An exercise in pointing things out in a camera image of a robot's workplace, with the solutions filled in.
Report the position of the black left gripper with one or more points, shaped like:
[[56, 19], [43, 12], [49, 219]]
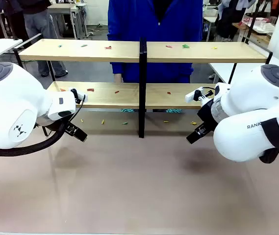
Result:
[[53, 123]]

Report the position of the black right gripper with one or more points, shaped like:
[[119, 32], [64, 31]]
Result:
[[206, 117]]

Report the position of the teal chenille duster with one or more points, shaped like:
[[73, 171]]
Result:
[[174, 110], [127, 110]]

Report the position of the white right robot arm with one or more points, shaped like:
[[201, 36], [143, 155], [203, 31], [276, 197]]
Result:
[[247, 102]]

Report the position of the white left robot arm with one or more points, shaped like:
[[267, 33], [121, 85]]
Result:
[[11, 102]]

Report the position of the person's right hand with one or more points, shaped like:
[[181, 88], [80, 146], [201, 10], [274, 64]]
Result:
[[117, 77]]

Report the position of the person in blue jacket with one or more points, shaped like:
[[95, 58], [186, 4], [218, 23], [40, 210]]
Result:
[[154, 34]]

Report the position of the bystander in grey trousers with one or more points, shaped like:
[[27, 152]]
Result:
[[41, 29]]

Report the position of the white background desk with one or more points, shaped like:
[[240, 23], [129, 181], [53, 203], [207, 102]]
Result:
[[67, 14]]

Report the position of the bystander in grey coat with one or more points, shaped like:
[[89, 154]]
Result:
[[228, 17]]

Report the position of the wooden workbench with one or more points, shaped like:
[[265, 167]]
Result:
[[259, 28]]

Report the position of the black stand pole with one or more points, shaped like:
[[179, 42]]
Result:
[[255, 17]]

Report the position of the bystander in dark clothes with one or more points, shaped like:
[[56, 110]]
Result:
[[9, 14]]

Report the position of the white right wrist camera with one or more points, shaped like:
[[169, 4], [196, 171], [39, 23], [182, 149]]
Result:
[[193, 96]]

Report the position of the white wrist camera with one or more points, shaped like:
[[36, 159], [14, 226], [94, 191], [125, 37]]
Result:
[[81, 95], [193, 96]]

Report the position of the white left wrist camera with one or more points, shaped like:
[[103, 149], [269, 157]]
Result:
[[81, 95]]

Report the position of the wooden shelf with black frame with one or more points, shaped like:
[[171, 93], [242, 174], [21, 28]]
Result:
[[119, 52]]

